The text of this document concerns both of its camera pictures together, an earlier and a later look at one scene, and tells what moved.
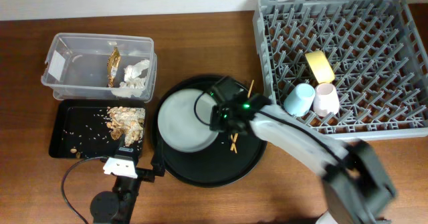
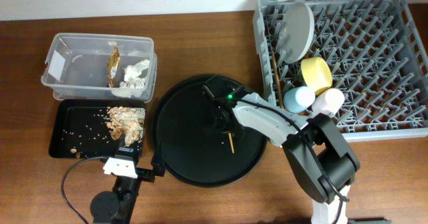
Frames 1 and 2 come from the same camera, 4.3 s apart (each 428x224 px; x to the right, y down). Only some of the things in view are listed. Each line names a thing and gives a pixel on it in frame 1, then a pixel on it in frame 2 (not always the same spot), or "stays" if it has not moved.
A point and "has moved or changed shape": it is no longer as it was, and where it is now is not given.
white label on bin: [57, 64] stays
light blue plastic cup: [299, 99] stays
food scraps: [126, 123] stays
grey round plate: [184, 120] -> [296, 32]
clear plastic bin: [100, 67] stays
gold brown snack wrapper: [113, 63] stays
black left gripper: [148, 175] stays
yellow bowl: [321, 68] has moved or changed shape
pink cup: [326, 101] has moved or changed shape
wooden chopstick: [249, 92] -> [278, 80]
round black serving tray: [229, 158] stays
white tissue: [134, 82] stays
